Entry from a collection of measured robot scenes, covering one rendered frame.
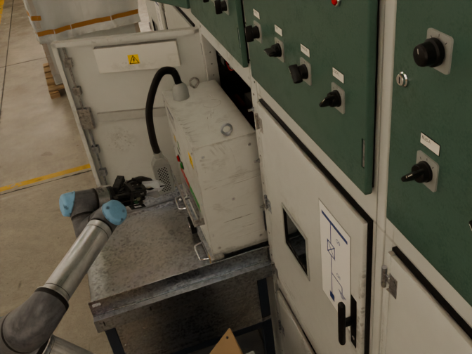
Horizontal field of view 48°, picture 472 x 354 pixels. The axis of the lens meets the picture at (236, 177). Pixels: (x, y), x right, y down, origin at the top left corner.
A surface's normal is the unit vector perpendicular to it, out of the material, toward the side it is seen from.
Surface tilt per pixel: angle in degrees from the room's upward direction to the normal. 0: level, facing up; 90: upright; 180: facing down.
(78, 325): 0
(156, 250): 0
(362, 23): 90
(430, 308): 91
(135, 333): 90
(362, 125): 90
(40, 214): 0
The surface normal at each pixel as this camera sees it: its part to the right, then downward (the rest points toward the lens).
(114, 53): -0.04, 0.57
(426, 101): -0.94, 0.27
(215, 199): 0.31, 0.51
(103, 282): -0.12, -0.82
